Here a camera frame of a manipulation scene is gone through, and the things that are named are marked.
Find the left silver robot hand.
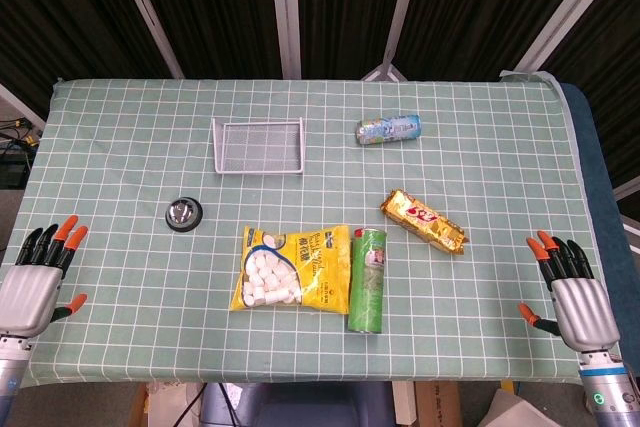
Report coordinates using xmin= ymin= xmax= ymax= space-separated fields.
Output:
xmin=0 ymin=214 xmax=90 ymax=338

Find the green checkered tablecloth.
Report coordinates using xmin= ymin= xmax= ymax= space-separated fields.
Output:
xmin=18 ymin=77 xmax=599 ymax=389

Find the brown cardboard box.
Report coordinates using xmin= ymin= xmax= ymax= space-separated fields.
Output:
xmin=414 ymin=380 xmax=464 ymax=427

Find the gold snack bar packet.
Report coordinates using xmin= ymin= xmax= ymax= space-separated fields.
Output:
xmin=379 ymin=189 xmax=471 ymax=257

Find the white wire mesh tray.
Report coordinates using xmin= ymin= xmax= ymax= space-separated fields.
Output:
xmin=210 ymin=116 xmax=306 ymax=175

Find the black cable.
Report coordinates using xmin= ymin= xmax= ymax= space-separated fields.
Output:
xmin=215 ymin=382 xmax=236 ymax=427

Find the yellow marshmallow bag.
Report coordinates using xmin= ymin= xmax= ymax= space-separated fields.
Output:
xmin=229 ymin=224 xmax=351 ymax=316

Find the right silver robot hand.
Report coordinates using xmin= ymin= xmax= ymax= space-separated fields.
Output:
xmin=517 ymin=230 xmax=622 ymax=352

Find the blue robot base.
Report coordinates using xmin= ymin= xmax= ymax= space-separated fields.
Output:
xmin=200 ymin=381 xmax=396 ymax=427

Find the light blue drink can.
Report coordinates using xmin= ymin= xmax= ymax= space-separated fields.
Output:
xmin=355 ymin=114 xmax=421 ymax=147

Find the green chips canister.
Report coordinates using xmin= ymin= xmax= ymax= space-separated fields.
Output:
xmin=347 ymin=227 xmax=390 ymax=336

